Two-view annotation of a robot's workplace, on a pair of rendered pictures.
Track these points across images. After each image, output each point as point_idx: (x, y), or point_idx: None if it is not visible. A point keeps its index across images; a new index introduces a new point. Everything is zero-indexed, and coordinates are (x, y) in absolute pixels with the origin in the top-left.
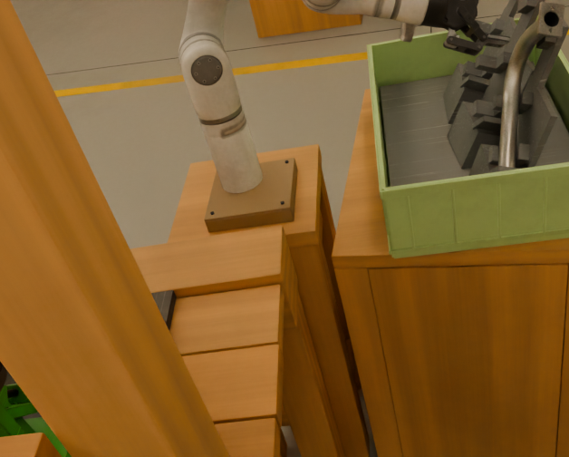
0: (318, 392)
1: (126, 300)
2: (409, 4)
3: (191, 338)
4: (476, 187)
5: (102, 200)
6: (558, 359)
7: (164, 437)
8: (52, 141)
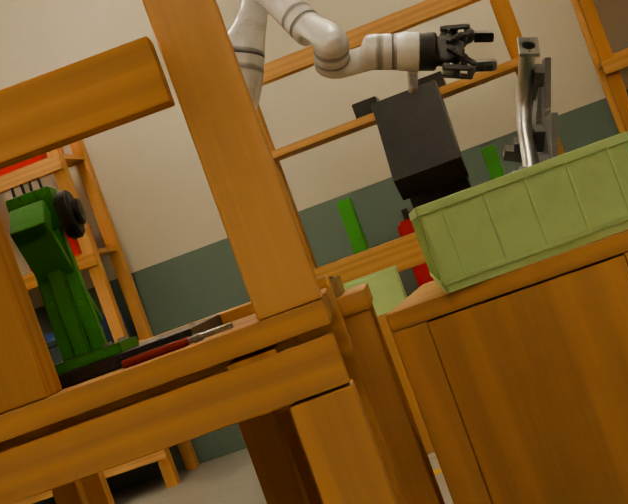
0: (400, 489)
1: None
2: (403, 45)
3: (241, 319)
4: (504, 187)
5: None
6: None
7: (226, 36)
8: None
